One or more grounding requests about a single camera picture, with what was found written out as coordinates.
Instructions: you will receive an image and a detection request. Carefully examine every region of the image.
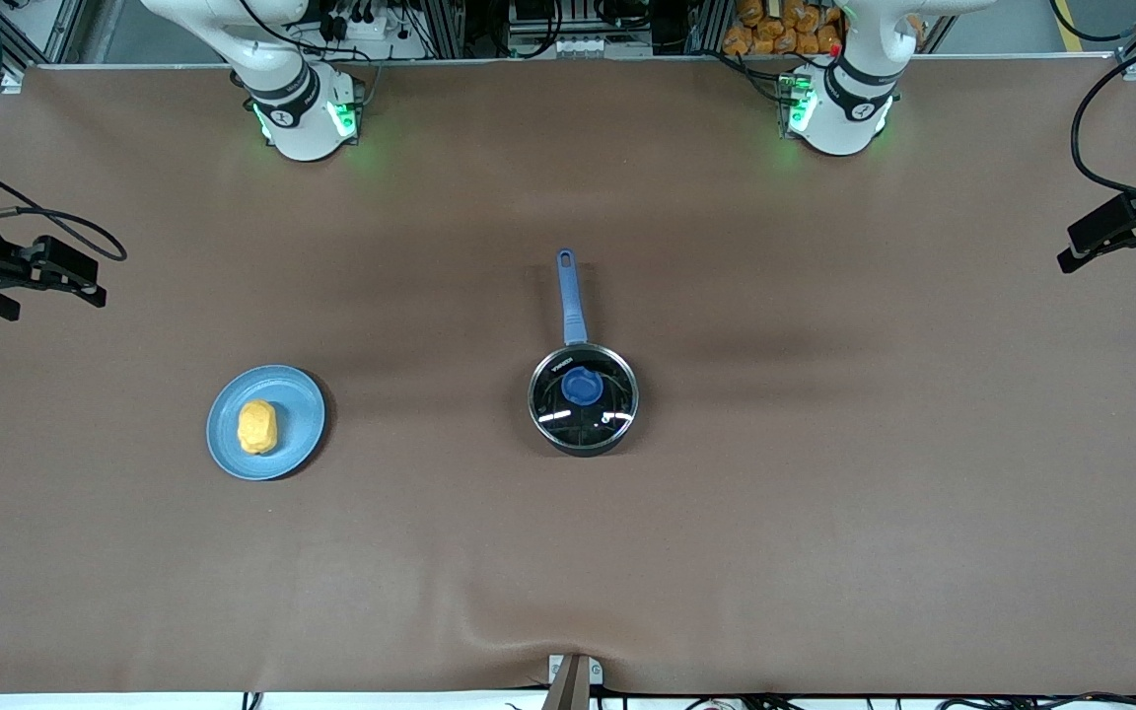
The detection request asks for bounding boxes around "yellow potato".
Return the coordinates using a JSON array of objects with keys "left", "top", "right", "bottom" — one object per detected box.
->
[{"left": 237, "top": 399, "right": 279, "bottom": 456}]

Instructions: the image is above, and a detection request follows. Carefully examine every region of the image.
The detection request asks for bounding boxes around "white power strip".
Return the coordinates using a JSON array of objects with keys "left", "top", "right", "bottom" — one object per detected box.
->
[{"left": 326, "top": 0, "right": 426, "bottom": 60}]

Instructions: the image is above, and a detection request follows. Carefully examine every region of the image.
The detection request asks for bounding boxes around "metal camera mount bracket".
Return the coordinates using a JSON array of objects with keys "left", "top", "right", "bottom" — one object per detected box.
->
[{"left": 543, "top": 653, "right": 604, "bottom": 710}]

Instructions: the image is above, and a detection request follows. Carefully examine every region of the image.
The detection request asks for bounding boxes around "black pot with blue handle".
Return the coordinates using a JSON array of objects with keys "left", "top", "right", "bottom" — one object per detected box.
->
[{"left": 527, "top": 247, "right": 640, "bottom": 458}]

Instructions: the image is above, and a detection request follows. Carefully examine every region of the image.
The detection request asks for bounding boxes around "orange toy food pile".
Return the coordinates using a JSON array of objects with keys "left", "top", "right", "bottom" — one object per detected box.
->
[{"left": 723, "top": 0, "right": 845, "bottom": 57}]

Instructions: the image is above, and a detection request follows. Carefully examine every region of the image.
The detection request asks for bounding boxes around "brown table mat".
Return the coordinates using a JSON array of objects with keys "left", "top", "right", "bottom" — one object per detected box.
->
[{"left": 0, "top": 57, "right": 1136, "bottom": 696}]

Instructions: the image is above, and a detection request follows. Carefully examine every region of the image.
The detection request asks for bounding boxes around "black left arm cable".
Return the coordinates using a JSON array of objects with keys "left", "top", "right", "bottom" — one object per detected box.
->
[{"left": 1070, "top": 49, "right": 1136, "bottom": 223}]

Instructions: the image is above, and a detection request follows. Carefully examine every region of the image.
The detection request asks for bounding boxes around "aluminium frame post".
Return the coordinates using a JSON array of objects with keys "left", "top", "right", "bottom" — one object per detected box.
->
[
  {"left": 420, "top": 0, "right": 465, "bottom": 58},
  {"left": 686, "top": 0, "right": 727, "bottom": 55}
]

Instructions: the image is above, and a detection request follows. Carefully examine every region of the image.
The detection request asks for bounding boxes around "blue plate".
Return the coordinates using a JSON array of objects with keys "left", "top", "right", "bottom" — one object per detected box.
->
[{"left": 206, "top": 365, "right": 327, "bottom": 482}]

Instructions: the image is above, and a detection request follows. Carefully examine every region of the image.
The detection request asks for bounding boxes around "glass lid with blue knob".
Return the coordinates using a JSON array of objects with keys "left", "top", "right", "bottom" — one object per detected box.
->
[{"left": 529, "top": 343, "right": 640, "bottom": 450}]

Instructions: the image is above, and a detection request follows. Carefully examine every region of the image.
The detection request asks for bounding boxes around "aluminium frame brace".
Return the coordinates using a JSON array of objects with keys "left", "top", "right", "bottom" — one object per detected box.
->
[{"left": 0, "top": 0, "right": 88, "bottom": 68}]

